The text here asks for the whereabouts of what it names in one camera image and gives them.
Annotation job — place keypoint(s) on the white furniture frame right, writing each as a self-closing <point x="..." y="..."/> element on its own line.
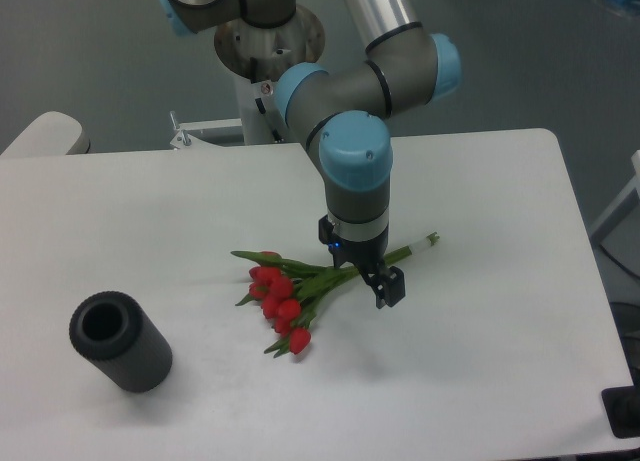
<point x="618" y="209"/>

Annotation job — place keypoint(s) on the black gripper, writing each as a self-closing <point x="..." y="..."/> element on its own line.
<point x="387" y="282"/>

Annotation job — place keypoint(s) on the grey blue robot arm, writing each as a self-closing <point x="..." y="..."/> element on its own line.
<point x="339" y="119"/>

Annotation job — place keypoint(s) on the white chair armrest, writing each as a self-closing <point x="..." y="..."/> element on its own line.
<point x="51" y="134"/>

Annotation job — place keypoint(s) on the dark grey ribbed vase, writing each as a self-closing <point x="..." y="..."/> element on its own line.
<point x="111" y="331"/>

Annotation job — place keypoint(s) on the white metal bracket with bolt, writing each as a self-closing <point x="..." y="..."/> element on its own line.
<point x="199" y="134"/>

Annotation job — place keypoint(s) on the red tulip bouquet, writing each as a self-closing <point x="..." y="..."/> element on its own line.
<point x="290" y="294"/>

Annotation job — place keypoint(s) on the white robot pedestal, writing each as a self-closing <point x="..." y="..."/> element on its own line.
<point x="257" y="58"/>

